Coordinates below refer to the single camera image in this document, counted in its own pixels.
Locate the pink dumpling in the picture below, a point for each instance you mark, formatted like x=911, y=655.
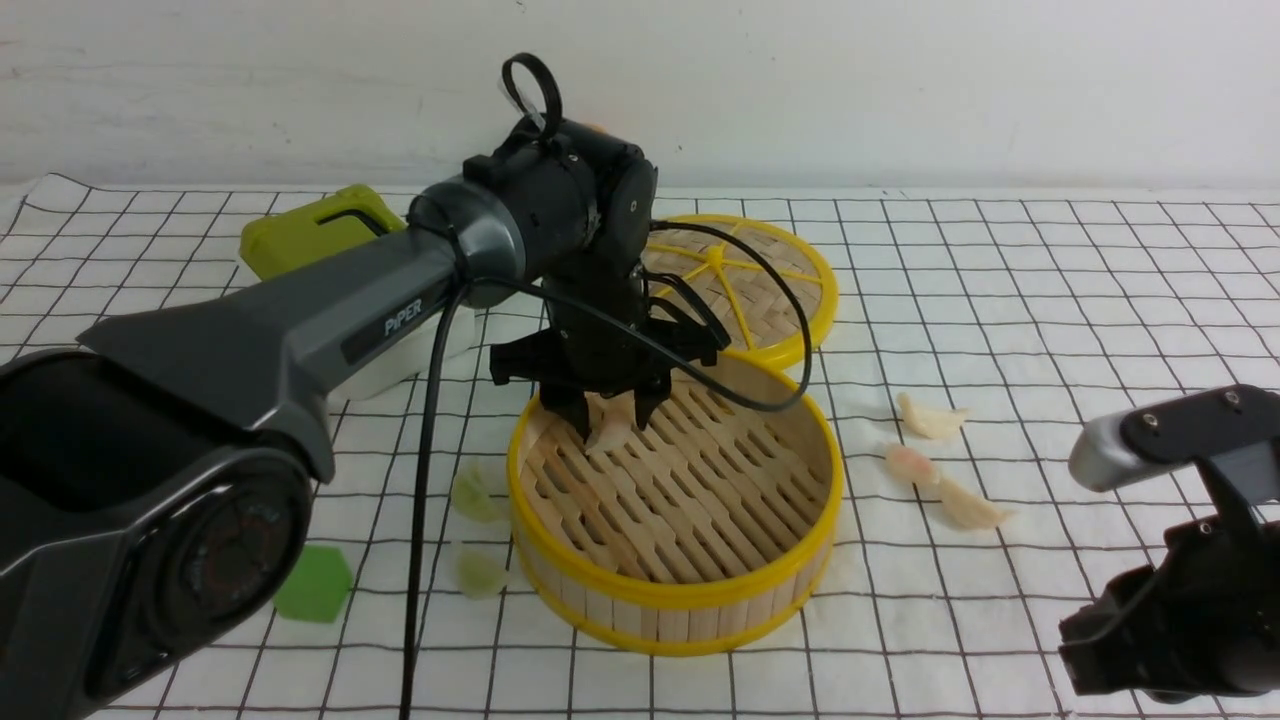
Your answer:
x=911, y=466
x=612, y=423

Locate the white dumpling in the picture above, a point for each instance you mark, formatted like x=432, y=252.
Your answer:
x=969, y=511
x=931, y=422

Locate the green white lidded box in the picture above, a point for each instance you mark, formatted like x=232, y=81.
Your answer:
x=352, y=296

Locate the green cube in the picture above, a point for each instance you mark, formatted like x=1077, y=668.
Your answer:
x=318, y=587

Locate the bamboo steamer lid yellow rim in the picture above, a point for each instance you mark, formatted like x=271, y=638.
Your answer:
x=757, y=279

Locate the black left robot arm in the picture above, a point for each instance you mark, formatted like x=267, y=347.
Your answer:
x=157, y=478

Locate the green dumpling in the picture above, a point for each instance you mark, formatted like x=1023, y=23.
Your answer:
x=478, y=575
x=471, y=498

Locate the white black grid tablecloth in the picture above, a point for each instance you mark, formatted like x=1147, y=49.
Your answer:
x=1036, y=314

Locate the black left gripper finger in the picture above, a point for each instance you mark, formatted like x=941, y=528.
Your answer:
x=570, y=405
x=648, y=395

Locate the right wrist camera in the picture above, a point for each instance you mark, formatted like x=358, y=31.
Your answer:
x=1232, y=428

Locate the bamboo steamer tray yellow rim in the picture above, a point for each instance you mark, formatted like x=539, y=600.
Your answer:
x=705, y=531

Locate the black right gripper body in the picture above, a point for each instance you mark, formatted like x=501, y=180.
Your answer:
x=1201, y=623

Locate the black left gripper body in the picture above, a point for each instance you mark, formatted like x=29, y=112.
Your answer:
x=609, y=335

